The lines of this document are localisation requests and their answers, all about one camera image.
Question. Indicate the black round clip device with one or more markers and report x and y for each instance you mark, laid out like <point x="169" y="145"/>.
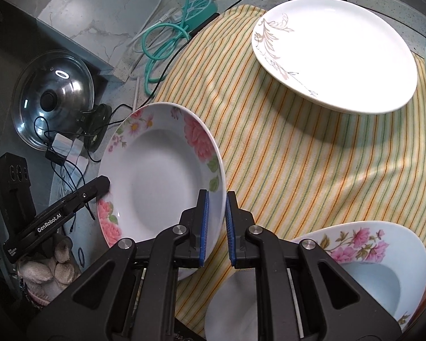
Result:
<point x="94" y="124"/>

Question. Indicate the pink rose deep plate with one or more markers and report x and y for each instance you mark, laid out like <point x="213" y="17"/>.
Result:
<point x="157" y="161"/>

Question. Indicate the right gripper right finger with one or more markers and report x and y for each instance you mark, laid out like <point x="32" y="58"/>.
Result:
<point x="302" y="293"/>

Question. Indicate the gloved left hand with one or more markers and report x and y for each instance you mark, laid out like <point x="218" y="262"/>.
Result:
<point x="45" y="278"/>

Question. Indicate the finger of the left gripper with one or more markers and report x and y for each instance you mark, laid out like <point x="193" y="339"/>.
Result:
<point x="95" y="189"/>

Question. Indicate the white plate with branch print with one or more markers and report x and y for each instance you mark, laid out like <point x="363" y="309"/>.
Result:
<point x="336" y="54"/>

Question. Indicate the pink azalea deep plate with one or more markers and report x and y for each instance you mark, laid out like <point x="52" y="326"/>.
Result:
<point x="386" y="259"/>

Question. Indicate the yellow striped towel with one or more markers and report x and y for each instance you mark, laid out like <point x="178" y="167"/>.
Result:
<point x="296" y="166"/>

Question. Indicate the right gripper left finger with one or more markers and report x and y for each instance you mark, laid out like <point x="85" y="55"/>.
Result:
<point x="130" y="292"/>

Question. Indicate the teal round reel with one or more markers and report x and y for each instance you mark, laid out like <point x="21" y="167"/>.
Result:
<point x="195" y="13"/>

